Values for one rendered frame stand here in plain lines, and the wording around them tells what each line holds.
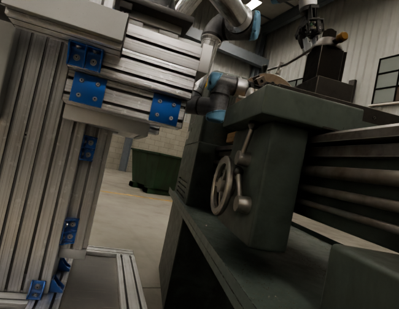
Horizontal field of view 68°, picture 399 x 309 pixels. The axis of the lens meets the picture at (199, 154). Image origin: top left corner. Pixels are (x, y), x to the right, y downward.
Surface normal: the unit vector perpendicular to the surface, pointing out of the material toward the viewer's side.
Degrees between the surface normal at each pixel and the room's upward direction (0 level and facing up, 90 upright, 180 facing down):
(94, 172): 90
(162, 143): 90
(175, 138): 90
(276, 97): 90
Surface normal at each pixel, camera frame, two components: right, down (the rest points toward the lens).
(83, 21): 0.29, 0.02
